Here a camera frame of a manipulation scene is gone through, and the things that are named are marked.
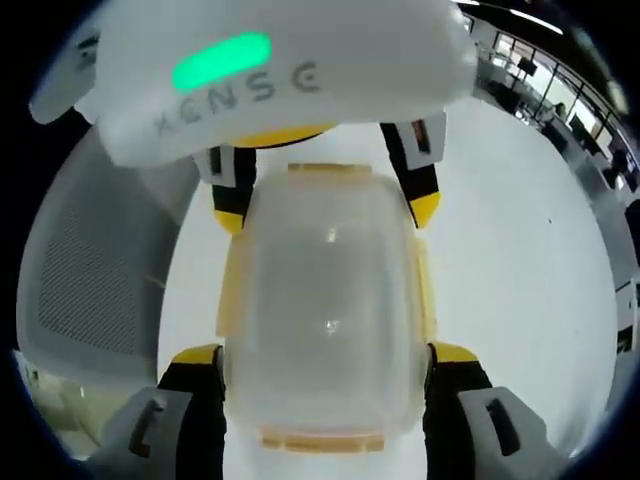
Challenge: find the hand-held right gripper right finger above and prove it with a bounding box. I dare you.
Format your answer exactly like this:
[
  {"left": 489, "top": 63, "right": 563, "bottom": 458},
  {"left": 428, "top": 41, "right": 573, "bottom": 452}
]
[{"left": 422, "top": 342, "right": 552, "bottom": 480}]

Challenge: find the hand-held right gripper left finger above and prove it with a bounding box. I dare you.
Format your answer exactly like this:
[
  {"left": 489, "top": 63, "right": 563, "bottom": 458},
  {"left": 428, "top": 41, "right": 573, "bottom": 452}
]
[{"left": 97, "top": 343, "right": 229, "bottom": 480}]

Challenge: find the clear plastic food container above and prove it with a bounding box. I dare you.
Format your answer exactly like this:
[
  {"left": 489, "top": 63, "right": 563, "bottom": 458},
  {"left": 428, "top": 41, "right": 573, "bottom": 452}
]
[{"left": 214, "top": 161, "right": 437, "bottom": 450}]

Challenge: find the white mesh office chair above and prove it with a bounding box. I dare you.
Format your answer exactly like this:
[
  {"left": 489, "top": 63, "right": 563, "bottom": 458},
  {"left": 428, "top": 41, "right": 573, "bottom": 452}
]
[{"left": 14, "top": 127, "right": 204, "bottom": 357}]

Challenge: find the row of office desks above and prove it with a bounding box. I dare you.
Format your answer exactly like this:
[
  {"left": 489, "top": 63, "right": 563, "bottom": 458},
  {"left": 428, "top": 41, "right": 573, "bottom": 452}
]
[{"left": 479, "top": 74, "right": 640, "bottom": 192}]

